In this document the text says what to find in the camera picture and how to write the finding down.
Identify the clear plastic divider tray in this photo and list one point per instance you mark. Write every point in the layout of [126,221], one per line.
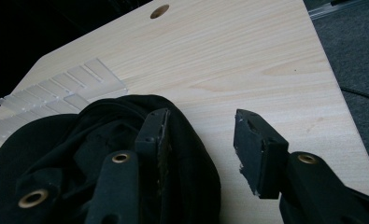
[48,93]

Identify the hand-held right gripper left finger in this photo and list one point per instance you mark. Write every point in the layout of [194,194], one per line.
[150,137]

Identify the metal rail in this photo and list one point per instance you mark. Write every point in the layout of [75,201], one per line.
[334,9]

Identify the black cloth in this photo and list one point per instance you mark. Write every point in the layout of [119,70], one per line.
[63,149]

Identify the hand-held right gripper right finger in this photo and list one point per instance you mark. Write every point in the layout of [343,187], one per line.
[260,155]

